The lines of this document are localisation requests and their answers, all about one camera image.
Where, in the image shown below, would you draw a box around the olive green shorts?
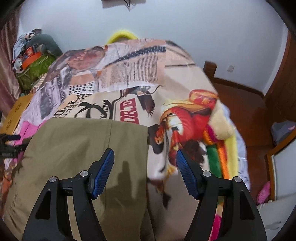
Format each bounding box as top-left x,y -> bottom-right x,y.
3,118 -> 154,240

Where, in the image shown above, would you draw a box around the pink folded garment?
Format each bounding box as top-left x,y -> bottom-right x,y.
20,120 -> 46,142

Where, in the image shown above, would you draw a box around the pink slipper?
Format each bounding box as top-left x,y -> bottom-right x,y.
256,181 -> 270,205

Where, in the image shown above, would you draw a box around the white clock print sheet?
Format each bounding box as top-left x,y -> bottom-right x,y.
222,104 -> 251,191

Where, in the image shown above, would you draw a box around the striped red beige curtain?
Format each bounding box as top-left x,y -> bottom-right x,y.
0,9 -> 21,116

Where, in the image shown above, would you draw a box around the green storage basket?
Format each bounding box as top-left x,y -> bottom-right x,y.
16,53 -> 56,93

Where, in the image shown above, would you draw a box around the rainbow fleece blanket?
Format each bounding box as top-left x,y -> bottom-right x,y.
201,101 -> 239,241

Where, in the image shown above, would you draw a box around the orange box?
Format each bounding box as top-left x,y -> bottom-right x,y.
22,46 -> 42,69

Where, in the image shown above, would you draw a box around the pile of clothes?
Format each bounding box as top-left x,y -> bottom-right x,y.
13,28 -> 42,60

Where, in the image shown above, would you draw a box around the grey plush toy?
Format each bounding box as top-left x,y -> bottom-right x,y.
25,34 -> 63,57

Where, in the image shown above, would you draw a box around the wooden wardrobe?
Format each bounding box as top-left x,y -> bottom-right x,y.
264,32 -> 295,147

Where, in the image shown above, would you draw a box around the yellow foam bed guard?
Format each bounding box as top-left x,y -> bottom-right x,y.
107,30 -> 138,44

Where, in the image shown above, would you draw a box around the newspaper print bed blanket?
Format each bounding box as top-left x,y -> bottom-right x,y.
0,38 -> 234,241

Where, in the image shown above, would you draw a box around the white wall socket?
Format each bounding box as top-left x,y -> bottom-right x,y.
227,65 -> 234,73

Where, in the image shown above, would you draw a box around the wooden bed post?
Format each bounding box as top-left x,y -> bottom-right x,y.
203,61 -> 217,80

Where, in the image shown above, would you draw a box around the small black wall monitor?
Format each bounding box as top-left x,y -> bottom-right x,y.
101,0 -> 146,11

